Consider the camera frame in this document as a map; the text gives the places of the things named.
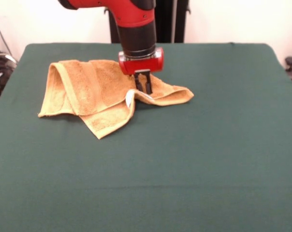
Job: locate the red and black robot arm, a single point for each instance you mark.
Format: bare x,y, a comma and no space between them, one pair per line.
136,24

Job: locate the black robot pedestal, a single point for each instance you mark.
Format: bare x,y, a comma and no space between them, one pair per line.
170,21

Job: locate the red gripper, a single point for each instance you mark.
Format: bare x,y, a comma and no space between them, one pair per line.
142,65

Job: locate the dark green table cloth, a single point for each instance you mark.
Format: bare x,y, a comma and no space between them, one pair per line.
63,181

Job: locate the yellow-orange terry towel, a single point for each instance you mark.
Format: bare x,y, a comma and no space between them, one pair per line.
88,91

